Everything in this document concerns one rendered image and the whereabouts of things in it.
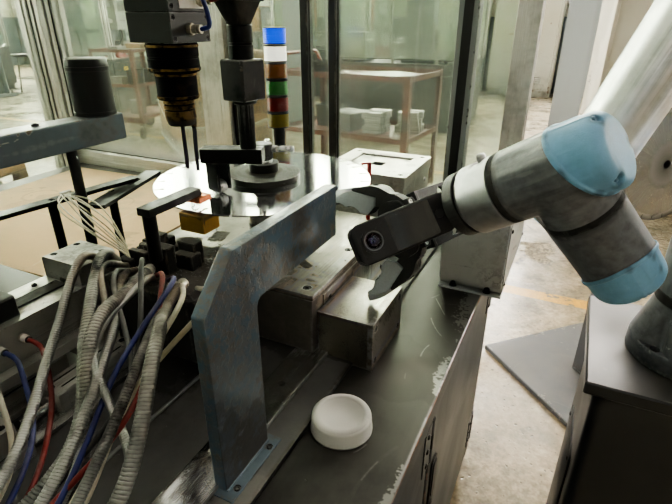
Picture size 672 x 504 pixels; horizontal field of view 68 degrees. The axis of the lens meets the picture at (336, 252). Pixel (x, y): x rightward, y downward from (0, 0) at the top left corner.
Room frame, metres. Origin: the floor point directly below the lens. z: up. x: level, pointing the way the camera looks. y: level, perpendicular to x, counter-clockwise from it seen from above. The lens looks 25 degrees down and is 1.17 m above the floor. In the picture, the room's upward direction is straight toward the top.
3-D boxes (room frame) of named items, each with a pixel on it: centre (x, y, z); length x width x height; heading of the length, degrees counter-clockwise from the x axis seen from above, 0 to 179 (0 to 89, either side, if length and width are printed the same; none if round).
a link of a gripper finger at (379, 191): (0.58, -0.05, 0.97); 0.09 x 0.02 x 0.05; 45
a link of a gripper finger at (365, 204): (0.63, -0.04, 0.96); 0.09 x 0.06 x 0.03; 45
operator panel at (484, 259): (0.86, -0.29, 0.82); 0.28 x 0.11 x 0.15; 154
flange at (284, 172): (0.75, 0.11, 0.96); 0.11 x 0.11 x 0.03
